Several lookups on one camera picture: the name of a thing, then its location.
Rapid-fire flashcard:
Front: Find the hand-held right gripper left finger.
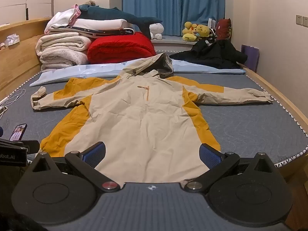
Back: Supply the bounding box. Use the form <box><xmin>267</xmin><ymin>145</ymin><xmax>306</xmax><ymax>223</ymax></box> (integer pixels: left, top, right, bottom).
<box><xmin>29</xmin><ymin>141</ymin><xmax>121</xmax><ymax>193</ymax></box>

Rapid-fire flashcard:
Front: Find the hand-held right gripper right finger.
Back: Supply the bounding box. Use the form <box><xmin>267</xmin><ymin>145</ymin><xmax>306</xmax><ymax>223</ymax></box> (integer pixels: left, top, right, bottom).
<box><xmin>184</xmin><ymin>144</ymin><xmax>281</xmax><ymax>193</ymax></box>

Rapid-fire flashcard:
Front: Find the beige and mustard hooded jacket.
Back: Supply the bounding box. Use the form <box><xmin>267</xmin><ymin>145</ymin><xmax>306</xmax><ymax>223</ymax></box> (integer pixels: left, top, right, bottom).
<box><xmin>30</xmin><ymin>53</ymin><xmax>275</xmax><ymax>184</ymax></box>

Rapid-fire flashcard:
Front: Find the black smartphone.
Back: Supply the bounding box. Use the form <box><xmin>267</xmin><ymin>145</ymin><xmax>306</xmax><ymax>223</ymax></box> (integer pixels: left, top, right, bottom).
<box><xmin>10</xmin><ymin>123</ymin><xmax>28</xmax><ymax>141</ymax></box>

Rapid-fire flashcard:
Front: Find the grey quilted mattress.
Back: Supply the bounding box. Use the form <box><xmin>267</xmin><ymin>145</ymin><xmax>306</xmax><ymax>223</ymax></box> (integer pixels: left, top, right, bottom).
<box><xmin>0</xmin><ymin>71</ymin><xmax>308</xmax><ymax>171</ymax></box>

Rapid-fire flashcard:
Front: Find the light blue bed sheet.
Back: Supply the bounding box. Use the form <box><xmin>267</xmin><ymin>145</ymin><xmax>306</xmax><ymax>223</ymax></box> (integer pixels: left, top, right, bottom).
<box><xmin>30</xmin><ymin>59</ymin><xmax>246</xmax><ymax>87</ymax></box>

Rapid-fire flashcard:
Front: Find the black jacket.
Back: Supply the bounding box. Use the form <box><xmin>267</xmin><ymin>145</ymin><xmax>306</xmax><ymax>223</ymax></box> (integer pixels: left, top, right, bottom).
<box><xmin>170</xmin><ymin>38</ymin><xmax>248</xmax><ymax>70</ymax></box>

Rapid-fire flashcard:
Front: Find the red folded blanket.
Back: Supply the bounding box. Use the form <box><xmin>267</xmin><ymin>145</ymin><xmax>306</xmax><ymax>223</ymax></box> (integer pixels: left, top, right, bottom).
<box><xmin>87</xmin><ymin>32</ymin><xmax>157</xmax><ymax>65</ymax></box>

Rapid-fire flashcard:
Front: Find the cream fleece folded blanket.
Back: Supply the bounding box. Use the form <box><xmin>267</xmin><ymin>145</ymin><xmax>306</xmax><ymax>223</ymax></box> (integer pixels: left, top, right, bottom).
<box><xmin>36</xmin><ymin>34</ymin><xmax>93</xmax><ymax>72</ymax></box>

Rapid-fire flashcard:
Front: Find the tissue box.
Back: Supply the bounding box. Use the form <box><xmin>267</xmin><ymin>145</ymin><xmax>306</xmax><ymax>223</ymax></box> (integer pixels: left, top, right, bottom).
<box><xmin>4</xmin><ymin>35</ymin><xmax>20</xmax><ymax>47</ymax></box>

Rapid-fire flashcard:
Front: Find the grey window ledge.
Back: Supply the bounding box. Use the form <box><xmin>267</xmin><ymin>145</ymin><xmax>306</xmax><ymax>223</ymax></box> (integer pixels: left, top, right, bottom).
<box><xmin>151</xmin><ymin>35</ymin><xmax>201</xmax><ymax>54</ymax></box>

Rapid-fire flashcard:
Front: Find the yellow bear plush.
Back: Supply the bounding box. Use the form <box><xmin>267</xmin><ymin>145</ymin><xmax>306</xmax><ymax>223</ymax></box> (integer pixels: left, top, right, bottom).
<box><xmin>195</xmin><ymin>25</ymin><xmax>210</xmax><ymax>40</ymax></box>

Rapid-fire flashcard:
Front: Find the yellow duck plush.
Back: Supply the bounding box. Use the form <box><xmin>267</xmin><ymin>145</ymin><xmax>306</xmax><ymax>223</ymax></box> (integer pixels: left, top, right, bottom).
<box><xmin>182</xmin><ymin>22</ymin><xmax>199</xmax><ymax>41</ymax></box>

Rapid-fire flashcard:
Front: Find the dark red plush toy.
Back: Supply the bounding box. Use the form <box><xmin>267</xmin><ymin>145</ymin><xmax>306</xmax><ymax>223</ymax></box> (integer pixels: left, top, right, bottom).
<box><xmin>215</xmin><ymin>18</ymin><xmax>232</xmax><ymax>40</ymax></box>

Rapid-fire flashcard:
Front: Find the white quilt with dark trim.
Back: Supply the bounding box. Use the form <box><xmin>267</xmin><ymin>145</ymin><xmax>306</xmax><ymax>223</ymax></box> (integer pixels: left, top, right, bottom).
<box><xmin>44</xmin><ymin>18</ymin><xmax>136</xmax><ymax>39</ymax></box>

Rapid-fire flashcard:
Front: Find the white plush toy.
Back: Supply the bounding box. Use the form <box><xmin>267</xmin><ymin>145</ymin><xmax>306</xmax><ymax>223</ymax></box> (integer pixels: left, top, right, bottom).
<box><xmin>149</xmin><ymin>23</ymin><xmax>165</xmax><ymax>39</ymax></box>

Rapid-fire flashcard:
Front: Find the dark teal shark plush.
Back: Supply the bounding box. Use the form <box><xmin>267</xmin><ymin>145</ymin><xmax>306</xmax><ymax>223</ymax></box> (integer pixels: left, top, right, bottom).
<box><xmin>78</xmin><ymin>3</ymin><xmax>163</xmax><ymax>39</ymax></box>

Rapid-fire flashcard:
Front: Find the white and pink garment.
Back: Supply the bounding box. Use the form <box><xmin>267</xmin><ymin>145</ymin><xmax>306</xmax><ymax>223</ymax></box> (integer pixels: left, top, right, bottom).
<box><xmin>44</xmin><ymin>4</ymin><xmax>81</xmax><ymax>33</ymax></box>

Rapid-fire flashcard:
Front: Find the blue curtain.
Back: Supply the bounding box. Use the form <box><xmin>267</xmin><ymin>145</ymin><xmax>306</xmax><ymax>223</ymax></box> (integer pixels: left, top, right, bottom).
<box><xmin>122</xmin><ymin>0</ymin><xmax>226</xmax><ymax>36</ymax></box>

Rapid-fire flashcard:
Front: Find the wooden bed frame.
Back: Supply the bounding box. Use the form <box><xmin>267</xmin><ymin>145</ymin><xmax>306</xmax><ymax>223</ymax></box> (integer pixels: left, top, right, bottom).
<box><xmin>0</xmin><ymin>17</ymin><xmax>308</xmax><ymax>181</ymax></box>

